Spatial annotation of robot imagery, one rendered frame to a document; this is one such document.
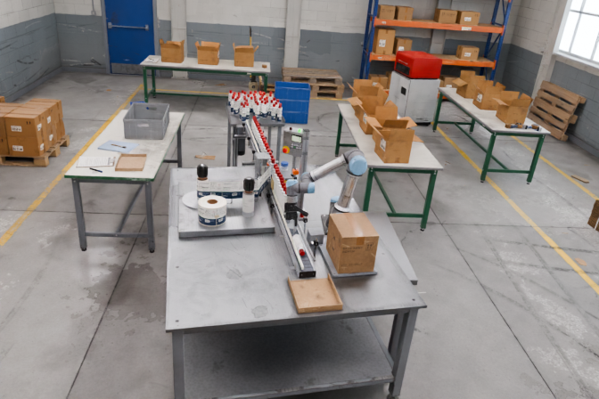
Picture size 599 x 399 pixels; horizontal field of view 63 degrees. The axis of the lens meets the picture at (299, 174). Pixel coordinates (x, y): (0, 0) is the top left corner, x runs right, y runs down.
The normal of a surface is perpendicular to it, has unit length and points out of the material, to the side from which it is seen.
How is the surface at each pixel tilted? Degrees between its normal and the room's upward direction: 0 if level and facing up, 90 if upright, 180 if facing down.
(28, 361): 0
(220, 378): 1
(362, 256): 90
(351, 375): 0
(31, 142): 88
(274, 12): 90
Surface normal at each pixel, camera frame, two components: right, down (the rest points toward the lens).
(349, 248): 0.21, 0.42
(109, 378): 0.07, -0.91
